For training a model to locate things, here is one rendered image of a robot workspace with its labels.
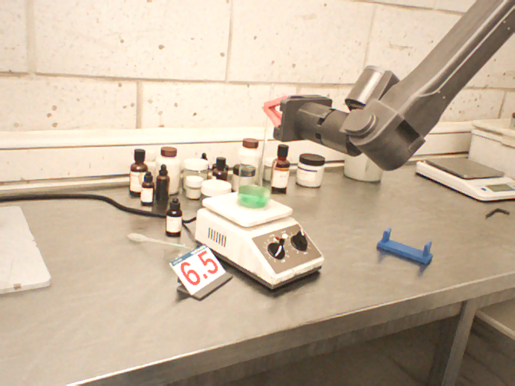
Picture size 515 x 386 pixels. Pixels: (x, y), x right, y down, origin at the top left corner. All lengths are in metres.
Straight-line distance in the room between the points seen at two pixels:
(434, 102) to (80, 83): 0.78
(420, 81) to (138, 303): 0.49
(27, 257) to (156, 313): 0.24
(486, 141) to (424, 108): 1.11
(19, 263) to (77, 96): 0.47
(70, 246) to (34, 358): 0.29
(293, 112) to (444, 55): 0.23
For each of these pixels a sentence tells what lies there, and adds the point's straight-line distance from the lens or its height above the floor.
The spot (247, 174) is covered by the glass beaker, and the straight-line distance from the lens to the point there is 0.88.
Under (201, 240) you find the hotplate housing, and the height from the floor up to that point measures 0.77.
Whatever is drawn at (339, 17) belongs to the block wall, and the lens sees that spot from 1.52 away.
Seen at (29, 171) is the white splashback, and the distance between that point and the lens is 1.21.
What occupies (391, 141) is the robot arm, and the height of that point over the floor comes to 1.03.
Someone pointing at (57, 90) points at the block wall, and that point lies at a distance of 1.22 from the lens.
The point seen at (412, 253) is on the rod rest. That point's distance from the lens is 1.05.
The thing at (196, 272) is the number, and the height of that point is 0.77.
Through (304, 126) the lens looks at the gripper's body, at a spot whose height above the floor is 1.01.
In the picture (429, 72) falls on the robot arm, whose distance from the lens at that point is 0.72.
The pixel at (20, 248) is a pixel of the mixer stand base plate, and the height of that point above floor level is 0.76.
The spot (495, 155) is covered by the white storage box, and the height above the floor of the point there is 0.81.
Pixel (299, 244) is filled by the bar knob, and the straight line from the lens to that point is 0.89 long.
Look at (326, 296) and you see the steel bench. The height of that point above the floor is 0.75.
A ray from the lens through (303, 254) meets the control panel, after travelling 0.89.
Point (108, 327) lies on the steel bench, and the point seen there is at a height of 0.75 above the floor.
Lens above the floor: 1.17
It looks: 20 degrees down
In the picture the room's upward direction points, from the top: 7 degrees clockwise
